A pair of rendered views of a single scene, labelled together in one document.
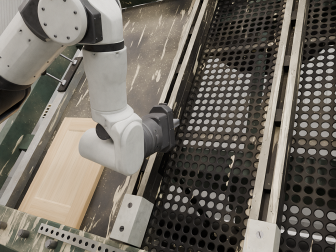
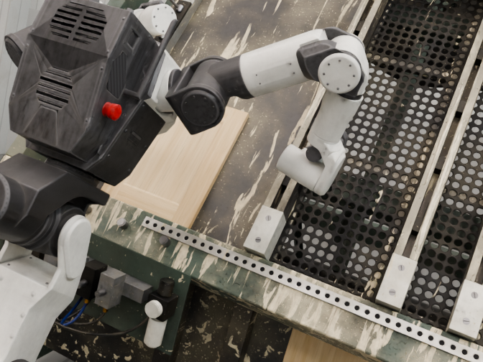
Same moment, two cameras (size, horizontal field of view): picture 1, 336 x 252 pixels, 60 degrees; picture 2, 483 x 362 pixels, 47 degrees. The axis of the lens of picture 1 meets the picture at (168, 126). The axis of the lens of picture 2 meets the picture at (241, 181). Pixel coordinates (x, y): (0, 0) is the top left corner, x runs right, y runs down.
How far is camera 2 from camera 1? 0.76 m
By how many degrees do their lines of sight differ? 14
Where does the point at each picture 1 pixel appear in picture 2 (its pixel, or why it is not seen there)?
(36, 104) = not seen: hidden behind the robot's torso
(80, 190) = (192, 188)
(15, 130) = not seen: hidden behind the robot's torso
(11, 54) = (269, 77)
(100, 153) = (303, 171)
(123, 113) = (338, 144)
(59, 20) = (337, 75)
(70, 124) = not seen: hidden behind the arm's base
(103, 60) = (348, 105)
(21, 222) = (114, 210)
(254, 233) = (397, 266)
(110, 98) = (337, 133)
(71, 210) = (181, 209)
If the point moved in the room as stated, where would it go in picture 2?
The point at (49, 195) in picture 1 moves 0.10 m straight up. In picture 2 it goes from (145, 185) to (152, 153)
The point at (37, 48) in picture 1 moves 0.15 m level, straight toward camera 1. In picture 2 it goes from (295, 79) to (346, 95)
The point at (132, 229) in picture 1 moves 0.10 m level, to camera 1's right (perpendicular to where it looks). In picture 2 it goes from (269, 243) to (305, 250)
